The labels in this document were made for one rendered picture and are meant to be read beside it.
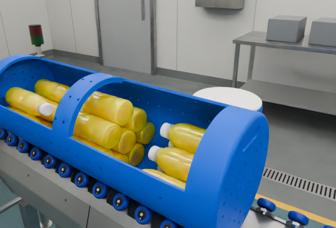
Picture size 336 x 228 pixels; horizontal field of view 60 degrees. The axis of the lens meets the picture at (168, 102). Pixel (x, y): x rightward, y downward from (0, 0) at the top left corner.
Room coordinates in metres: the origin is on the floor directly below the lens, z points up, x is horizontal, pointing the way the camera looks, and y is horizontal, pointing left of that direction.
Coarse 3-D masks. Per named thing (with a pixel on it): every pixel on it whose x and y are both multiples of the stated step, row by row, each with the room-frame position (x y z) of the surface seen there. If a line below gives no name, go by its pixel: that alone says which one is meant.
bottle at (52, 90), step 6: (42, 78) 1.02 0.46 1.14; (36, 84) 0.99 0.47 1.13; (42, 84) 0.98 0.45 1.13; (48, 84) 0.97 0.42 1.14; (54, 84) 0.96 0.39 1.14; (60, 84) 0.95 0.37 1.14; (36, 90) 0.98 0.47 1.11; (42, 90) 0.96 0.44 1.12; (48, 90) 0.94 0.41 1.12; (54, 90) 0.93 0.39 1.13; (60, 90) 0.92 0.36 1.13; (66, 90) 0.92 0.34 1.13; (48, 96) 0.94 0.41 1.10; (54, 96) 0.92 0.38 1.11; (60, 96) 0.91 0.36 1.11
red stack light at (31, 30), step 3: (30, 27) 1.54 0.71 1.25; (33, 27) 1.54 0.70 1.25; (36, 27) 1.55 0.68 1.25; (39, 27) 1.56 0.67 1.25; (30, 30) 1.54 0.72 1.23; (33, 30) 1.54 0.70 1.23; (36, 30) 1.55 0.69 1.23; (39, 30) 1.56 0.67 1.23; (30, 33) 1.54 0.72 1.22; (33, 33) 1.54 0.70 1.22; (36, 33) 1.54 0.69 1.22; (39, 33) 1.55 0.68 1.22
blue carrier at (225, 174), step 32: (0, 64) 0.94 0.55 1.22; (32, 64) 1.05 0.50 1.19; (64, 64) 0.94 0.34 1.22; (0, 96) 0.94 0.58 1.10; (64, 96) 0.70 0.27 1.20; (128, 96) 0.87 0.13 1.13; (160, 96) 0.77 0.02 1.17; (192, 96) 0.65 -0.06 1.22; (32, 128) 0.71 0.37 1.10; (64, 128) 0.64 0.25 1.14; (224, 128) 0.48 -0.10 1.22; (256, 128) 0.53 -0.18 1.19; (64, 160) 0.67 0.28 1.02; (96, 160) 0.56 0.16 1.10; (192, 160) 0.44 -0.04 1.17; (224, 160) 0.42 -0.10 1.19; (256, 160) 0.54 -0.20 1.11; (128, 192) 0.52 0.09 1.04; (160, 192) 0.45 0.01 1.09; (192, 192) 0.42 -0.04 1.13; (224, 192) 0.41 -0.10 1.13; (192, 224) 0.42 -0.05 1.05; (224, 224) 0.42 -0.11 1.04
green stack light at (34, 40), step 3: (30, 36) 1.55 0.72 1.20; (33, 36) 1.54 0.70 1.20; (36, 36) 1.54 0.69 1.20; (39, 36) 1.55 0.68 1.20; (42, 36) 1.57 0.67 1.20; (33, 39) 1.54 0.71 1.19; (36, 39) 1.54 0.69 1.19; (39, 39) 1.55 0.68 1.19; (42, 39) 1.57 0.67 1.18; (33, 42) 1.54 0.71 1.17; (36, 42) 1.54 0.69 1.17; (39, 42) 1.55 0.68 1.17; (42, 42) 1.56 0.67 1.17
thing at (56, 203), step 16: (32, 144) 0.91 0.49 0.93; (0, 160) 0.90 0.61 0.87; (16, 160) 0.85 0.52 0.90; (0, 176) 0.98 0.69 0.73; (16, 176) 0.83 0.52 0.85; (32, 176) 0.78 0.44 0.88; (16, 192) 0.99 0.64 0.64; (32, 192) 0.77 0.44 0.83; (48, 192) 0.72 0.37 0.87; (64, 192) 0.69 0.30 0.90; (112, 192) 0.65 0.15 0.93; (48, 208) 0.76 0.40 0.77; (64, 208) 0.67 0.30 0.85; (80, 208) 0.64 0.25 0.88; (64, 224) 0.75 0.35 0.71; (80, 224) 0.62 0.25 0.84; (96, 224) 0.60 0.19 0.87; (112, 224) 0.57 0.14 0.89; (256, 224) 0.54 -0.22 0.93; (272, 224) 0.54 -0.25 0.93
